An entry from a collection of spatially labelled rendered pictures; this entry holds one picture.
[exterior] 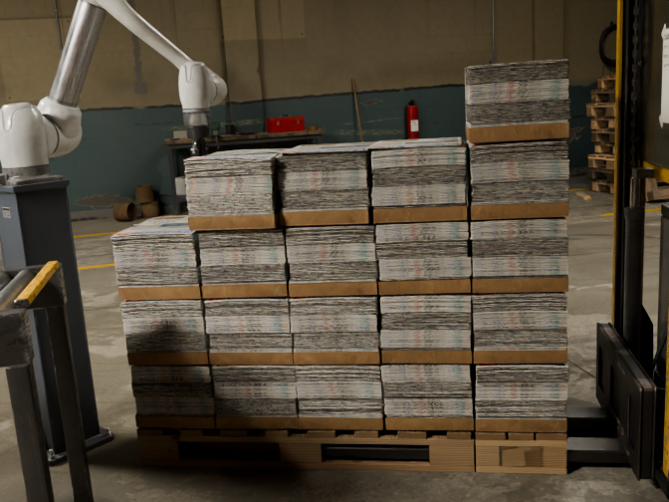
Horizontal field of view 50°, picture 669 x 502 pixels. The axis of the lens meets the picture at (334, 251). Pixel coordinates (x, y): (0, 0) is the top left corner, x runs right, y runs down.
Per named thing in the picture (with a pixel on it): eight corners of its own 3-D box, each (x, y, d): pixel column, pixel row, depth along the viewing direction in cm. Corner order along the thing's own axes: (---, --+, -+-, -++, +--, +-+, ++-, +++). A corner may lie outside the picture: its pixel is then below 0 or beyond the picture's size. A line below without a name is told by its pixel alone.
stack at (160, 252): (178, 418, 290) (154, 215, 273) (472, 420, 271) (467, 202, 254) (138, 466, 252) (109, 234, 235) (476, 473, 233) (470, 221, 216)
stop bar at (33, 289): (60, 267, 204) (60, 260, 204) (30, 307, 162) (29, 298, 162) (48, 268, 203) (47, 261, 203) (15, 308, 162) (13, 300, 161)
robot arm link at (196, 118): (213, 108, 245) (214, 125, 247) (188, 109, 247) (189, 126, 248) (204, 109, 237) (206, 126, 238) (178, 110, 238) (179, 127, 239)
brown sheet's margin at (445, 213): (383, 204, 258) (383, 192, 257) (465, 201, 253) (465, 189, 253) (372, 223, 222) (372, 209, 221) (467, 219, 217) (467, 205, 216)
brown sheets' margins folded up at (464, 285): (175, 384, 286) (160, 261, 276) (471, 385, 268) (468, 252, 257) (134, 428, 249) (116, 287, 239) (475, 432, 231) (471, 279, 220)
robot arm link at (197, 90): (206, 108, 236) (219, 108, 248) (202, 59, 232) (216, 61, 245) (174, 110, 237) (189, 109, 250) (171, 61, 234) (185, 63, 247)
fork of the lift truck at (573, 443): (313, 444, 254) (313, 433, 253) (624, 449, 237) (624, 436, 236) (308, 458, 244) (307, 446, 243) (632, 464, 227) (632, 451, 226)
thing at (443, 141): (379, 142, 254) (379, 139, 253) (461, 138, 249) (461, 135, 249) (367, 150, 218) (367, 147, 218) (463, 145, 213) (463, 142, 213)
